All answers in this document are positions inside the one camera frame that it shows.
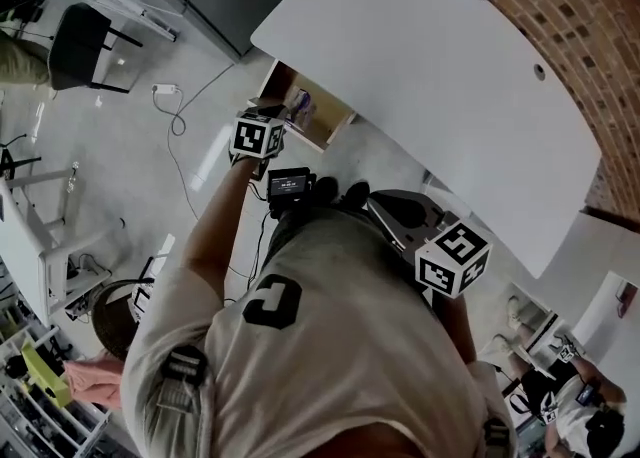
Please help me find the white power cable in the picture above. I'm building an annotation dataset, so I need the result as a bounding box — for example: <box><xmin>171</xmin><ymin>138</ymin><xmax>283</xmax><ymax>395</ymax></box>
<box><xmin>154</xmin><ymin>63</ymin><xmax>236</xmax><ymax>227</ymax></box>

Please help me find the white wooden drawer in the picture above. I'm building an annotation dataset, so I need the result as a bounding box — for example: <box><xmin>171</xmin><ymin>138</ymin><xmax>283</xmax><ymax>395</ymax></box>
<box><xmin>247</xmin><ymin>59</ymin><xmax>357</xmax><ymax>151</ymax></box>

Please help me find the person's beige shirt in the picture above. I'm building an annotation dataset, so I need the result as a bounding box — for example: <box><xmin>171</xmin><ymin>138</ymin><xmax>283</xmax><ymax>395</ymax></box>
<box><xmin>121</xmin><ymin>205</ymin><xmax>519</xmax><ymax>458</ymax></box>

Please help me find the person's black shoe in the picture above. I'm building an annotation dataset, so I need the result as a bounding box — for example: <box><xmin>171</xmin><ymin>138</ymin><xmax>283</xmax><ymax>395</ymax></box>
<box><xmin>312</xmin><ymin>176</ymin><xmax>341</xmax><ymax>207</ymax></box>
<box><xmin>342</xmin><ymin>180</ymin><xmax>371</xmax><ymax>210</ymax></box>

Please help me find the grey harness strap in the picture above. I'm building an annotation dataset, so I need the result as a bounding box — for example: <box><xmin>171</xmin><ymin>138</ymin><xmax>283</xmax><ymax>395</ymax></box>
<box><xmin>159</xmin><ymin>345</ymin><xmax>209</xmax><ymax>412</ymax></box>
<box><xmin>482</xmin><ymin>415</ymin><xmax>511</xmax><ymax>458</ymax></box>

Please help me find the white side table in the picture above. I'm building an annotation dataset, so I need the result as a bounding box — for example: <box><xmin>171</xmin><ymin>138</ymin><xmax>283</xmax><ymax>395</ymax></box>
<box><xmin>0</xmin><ymin>168</ymin><xmax>126</xmax><ymax>327</ymax></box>

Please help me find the black device with screen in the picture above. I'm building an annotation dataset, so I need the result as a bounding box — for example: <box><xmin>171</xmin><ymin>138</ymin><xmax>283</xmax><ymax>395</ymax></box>
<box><xmin>267</xmin><ymin>167</ymin><xmax>317</xmax><ymax>212</ymax></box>

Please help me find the black cable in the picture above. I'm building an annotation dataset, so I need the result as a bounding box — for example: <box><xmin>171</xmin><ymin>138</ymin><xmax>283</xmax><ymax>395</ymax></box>
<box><xmin>249</xmin><ymin>180</ymin><xmax>274</xmax><ymax>292</ymax></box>

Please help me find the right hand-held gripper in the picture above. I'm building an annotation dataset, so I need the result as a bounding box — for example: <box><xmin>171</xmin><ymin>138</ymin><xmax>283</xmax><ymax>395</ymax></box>
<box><xmin>367</xmin><ymin>189</ymin><xmax>494</xmax><ymax>301</ymax></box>

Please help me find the white desk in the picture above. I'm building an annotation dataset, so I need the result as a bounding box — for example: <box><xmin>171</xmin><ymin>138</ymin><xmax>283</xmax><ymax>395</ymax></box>
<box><xmin>249</xmin><ymin>0</ymin><xmax>602</xmax><ymax>281</ymax></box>

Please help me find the person's right forearm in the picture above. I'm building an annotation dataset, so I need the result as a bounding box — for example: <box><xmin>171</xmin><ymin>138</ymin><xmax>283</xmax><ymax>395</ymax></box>
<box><xmin>439</xmin><ymin>295</ymin><xmax>477</xmax><ymax>365</ymax></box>

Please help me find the white partition table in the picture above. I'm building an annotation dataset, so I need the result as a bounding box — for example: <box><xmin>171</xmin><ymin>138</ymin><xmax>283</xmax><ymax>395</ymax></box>
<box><xmin>569</xmin><ymin>210</ymin><xmax>640</xmax><ymax>362</ymax></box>

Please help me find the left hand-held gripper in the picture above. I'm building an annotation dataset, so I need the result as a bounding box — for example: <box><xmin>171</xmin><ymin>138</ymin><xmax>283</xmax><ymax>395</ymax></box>
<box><xmin>228</xmin><ymin>103</ymin><xmax>290</xmax><ymax>163</ymax></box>

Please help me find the person's left forearm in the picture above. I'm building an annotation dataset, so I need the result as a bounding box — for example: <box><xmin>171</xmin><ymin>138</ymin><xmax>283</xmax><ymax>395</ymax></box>
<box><xmin>182</xmin><ymin>158</ymin><xmax>261</xmax><ymax>297</ymax></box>

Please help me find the yellow-green plastic bin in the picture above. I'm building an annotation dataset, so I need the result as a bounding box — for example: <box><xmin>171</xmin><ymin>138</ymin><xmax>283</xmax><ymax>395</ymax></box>
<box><xmin>19</xmin><ymin>340</ymin><xmax>71</xmax><ymax>407</ymax></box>

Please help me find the red wall picture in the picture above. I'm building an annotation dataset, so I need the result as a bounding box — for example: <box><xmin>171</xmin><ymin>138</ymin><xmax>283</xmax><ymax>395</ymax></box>
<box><xmin>614</xmin><ymin>279</ymin><xmax>640</xmax><ymax>318</ymax></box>

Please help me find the black chair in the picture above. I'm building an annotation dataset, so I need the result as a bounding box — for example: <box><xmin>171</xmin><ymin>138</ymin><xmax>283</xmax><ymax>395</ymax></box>
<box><xmin>48</xmin><ymin>2</ymin><xmax>144</xmax><ymax>95</ymax></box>

